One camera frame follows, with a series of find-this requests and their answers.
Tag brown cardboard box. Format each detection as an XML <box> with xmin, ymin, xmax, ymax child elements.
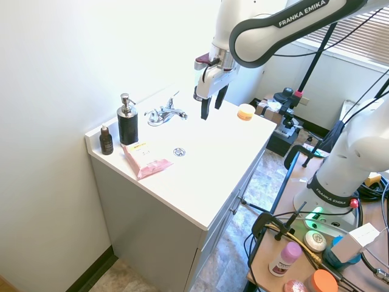
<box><xmin>254</xmin><ymin>93</ymin><xmax>293</xmax><ymax>123</ymax></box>

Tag white cardboard box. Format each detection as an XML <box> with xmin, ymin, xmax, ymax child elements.
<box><xmin>329</xmin><ymin>222</ymin><xmax>382</xmax><ymax>262</ymax></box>

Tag chrome lever handle short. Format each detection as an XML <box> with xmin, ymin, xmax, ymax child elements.
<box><xmin>143</xmin><ymin>110</ymin><xmax>159</xmax><ymax>125</ymax></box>

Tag deodorant stick pink cap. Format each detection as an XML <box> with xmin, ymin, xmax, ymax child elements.
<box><xmin>268</xmin><ymin>241</ymin><xmax>303</xmax><ymax>278</ymax></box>

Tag dark hanging cloth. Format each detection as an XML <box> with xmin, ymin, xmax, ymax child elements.
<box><xmin>321</xmin><ymin>119</ymin><xmax>348</xmax><ymax>153</ymax></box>

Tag black cable bundle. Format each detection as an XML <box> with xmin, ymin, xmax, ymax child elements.
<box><xmin>356</xmin><ymin>172</ymin><xmax>389</xmax><ymax>202</ymax></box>

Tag black c-clamp with screw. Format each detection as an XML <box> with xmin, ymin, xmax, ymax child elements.
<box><xmin>252</xmin><ymin>201</ymin><xmax>306</xmax><ymax>242</ymax></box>

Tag jar with orange lid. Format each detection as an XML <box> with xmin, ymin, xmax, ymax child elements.
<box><xmin>309</xmin><ymin>268</ymin><xmax>339</xmax><ymax>292</ymax></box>

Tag black c-clamp large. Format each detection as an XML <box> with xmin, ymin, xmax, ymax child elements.
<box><xmin>283</xmin><ymin>145</ymin><xmax>331</xmax><ymax>170</ymax></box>

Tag black equipment case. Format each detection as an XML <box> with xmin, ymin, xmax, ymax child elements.
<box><xmin>265</xmin><ymin>117</ymin><xmax>305</xmax><ymax>158</ymax></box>

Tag yellow power box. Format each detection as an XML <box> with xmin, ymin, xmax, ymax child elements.
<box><xmin>364</xmin><ymin>172</ymin><xmax>382</xmax><ymax>187</ymax></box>

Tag blue cup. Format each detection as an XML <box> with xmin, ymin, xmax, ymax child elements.
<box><xmin>322</xmin><ymin>235</ymin><xmax>363</xmax><ymax>271</ymax></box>

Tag chrome faucet spout body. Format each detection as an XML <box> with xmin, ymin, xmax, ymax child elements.
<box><xmin>147</xmin><ymin>105</ymin><xmax>188</xmax><ymax>127</ymax></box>

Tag window blinds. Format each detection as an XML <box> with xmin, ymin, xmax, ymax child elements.
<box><xmin>291</xmin><ymin>0</ymin><xmax>389</xmax><ymax>66</ymax></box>

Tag black camera stand pole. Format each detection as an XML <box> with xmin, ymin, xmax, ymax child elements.
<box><xmin>290</xmin><ymin>23</ymin><xmax>336</xmax><ymax>128</ymax></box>

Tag black soap pump dispenser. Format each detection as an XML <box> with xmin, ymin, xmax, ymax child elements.
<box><xmin>117</xmin><ymin>92</ymin><xmax>140</xmax><ymax>146</ymax></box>

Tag chrome lever handle long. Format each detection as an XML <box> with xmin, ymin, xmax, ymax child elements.
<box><xmin>165</xmin><ymin>91</ymin><xmax>181</xmax><ymax>110</ymax></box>

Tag small brown dropper bottle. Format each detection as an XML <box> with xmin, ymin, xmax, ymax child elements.
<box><xmin>98</xmin><ymin>122</ymin><xmax>114</xmax><ymax>156</ymax></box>

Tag yellow cable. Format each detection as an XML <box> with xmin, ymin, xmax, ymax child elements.
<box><xmin>263</xmin><ymin>223</ymin><xmax>323</xmax><ymax>269</ymax></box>

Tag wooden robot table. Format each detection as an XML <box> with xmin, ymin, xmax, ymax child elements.
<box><xmin>246</xmin><ymin>150</ymin><xmax>389</xmax><ymax>292</ymax></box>

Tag round white soap tin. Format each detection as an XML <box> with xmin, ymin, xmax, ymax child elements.
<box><xmin>303</xmin><ymin>230</ymin><xmax>328</xmax><ymax>254</ymax></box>

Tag pink round sponge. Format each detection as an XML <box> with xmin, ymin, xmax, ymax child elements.
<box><xmin>283</xmin><ymin>278</ymin><xmax>309</xmax><ymax>292</ymax></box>

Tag pink wipes package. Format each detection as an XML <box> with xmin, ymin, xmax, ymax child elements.
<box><xmin>121</xmin><ymin>141</ymin><xmax>174</xmax><ymax>182</ymax></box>

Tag white vanity cabinet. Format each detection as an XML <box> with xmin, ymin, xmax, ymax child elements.
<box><xmin>84</xmin><ymin>81</ymin><xmax>278</xmax><ymax>292</ymax></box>

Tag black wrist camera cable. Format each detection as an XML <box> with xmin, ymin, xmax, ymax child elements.
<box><xmin>202</xmin><ymin>57</ymin><xmax>221</xmax><ymax>85</ymax></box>

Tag maroon wrist camera box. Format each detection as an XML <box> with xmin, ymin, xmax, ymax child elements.
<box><xmin>194</xmin><ymin>52</ymin><xmax>219</xmax><ymax>71</ymax></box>

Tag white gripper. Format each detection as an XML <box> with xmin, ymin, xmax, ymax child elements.
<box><xmin>193</xmin><ymin>64</ymin><xmax>239</xmax><ymax>120</ymax></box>

